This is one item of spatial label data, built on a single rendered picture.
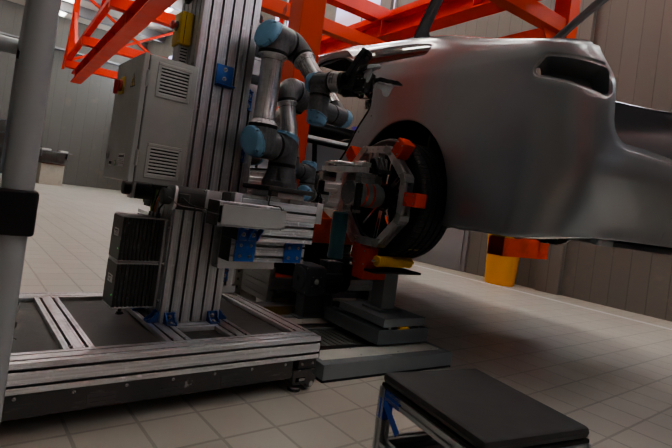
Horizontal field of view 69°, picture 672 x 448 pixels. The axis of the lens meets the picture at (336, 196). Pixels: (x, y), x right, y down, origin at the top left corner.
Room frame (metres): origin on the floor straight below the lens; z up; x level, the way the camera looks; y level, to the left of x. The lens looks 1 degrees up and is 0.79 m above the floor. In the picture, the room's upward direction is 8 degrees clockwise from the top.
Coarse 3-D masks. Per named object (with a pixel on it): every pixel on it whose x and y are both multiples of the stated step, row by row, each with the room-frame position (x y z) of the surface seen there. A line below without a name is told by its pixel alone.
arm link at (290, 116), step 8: (288, 80) 2.25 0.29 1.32; (296, 80) 2.27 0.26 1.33; (280, 88) 2.23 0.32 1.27; (288, 88) 2.22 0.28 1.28; (296, 88) 2.24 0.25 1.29; (280, 96) 2.22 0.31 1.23; (288, 96) 2.21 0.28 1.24; (296, 96) 2.25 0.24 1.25; (280, 104) 2.23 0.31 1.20; (288, 104) 2.22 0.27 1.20; (296, 104) 2.26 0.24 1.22; (280, 112) 2.23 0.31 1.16; (288, 112) 2.21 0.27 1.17; (280, 120) 2.23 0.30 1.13; (288, 120) 2.20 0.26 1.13; (288, 128) 2.20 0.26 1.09; (296, 128) 2.22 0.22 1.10; (296, 168) 2.18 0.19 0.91; (304, 168) 2.23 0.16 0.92; (296, 176) 2.21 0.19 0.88
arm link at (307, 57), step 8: (304, 40) 1.98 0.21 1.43; (304, 48) 1.96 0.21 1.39; (296, 56) 1.96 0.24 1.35; (304, 56) 1.96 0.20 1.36; (312, 56) 1.98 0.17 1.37; (296, 64) 1.98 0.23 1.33; (304, 64) 1.94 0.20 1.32; (312, 64) 1.94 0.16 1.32; (304, 72) 1.94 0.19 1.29; (336, 96) 1.89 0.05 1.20; (336, 104) 1.85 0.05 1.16; (344, 112) 1.84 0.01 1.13; (336, 120) 1.82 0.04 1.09; (344, 120) 1.85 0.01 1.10
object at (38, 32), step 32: (32, 0) 0.46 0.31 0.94; (32, 32) 0.46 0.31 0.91; (32, 64) 0.46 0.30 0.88; (32, 96) 0.46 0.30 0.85; (32, 128) 0.47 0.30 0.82; (32, 160) 0.47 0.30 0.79; (0, 192) 0.45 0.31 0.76; (32, 192) 0.47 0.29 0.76; (0, 224) 0.45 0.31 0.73; (32, 224) 0.47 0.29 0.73; (0, 256) 0.46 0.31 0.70; (0, 288) 0.46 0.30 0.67; (0, 320) 0.46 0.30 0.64; (0, 352) 0.47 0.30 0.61; (0, 384) 0.47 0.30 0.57; (0, 416) 0.48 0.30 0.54
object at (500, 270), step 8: (488, 240) 6.46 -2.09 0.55; (488, 256) 6.42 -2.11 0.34; (496, 256) 6.30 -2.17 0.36; (504, 256) 6.26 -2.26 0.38; (488, 264) 6.40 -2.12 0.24; (496, 264) 6.30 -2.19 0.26; (504, 264) 6.26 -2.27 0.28; (512, 264) 6.27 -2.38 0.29; (488, 272) 6.39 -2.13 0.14; (496, 272) 6.30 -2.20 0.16; (504, 272) 6.26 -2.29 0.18; (512, 272) 6.29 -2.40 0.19; (488, 280) 6.38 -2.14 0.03; (496, 280) 6.29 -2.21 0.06; (504, 280) 6.27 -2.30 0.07; (512, 280) 6.31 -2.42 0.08
